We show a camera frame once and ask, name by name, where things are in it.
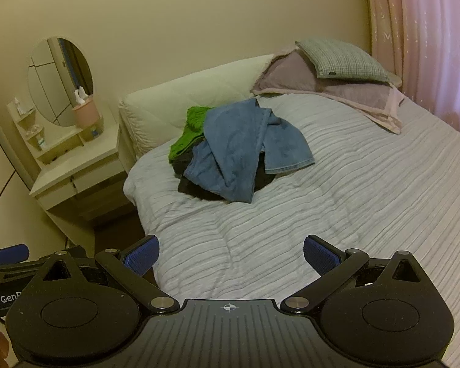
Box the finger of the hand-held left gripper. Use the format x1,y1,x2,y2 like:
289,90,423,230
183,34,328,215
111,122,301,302
0,243,30,266

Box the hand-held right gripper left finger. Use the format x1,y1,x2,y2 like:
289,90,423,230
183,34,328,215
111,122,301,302
34,235,179,313

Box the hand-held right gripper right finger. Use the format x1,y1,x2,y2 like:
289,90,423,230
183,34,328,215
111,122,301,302
282,236,426,313

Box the blue jeans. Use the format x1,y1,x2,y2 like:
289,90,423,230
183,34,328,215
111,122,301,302
182,98,316,204

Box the bed with striped white cover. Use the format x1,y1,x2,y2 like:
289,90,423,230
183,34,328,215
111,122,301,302
123,94,460,368

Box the black garment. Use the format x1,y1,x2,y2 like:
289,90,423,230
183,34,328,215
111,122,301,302
172,138,277,202

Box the cream dressing table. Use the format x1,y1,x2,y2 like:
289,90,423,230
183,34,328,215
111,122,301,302
6,98,139,223

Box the green garment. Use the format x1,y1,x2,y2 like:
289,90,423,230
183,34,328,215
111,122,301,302
169,105,215,163

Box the pink tissue holder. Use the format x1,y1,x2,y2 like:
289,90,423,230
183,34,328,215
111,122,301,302
72,86,100,128

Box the round mirror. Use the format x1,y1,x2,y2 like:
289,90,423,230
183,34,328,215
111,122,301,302
28,37,94,128

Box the purple pillow with pink trim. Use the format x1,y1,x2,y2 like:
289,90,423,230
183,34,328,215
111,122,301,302
251,43,406,136

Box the grey checked pillow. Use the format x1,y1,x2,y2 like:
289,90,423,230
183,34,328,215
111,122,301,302
295,38,402,85

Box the pink curtain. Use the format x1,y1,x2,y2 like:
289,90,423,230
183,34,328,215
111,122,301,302
364,0,460,140

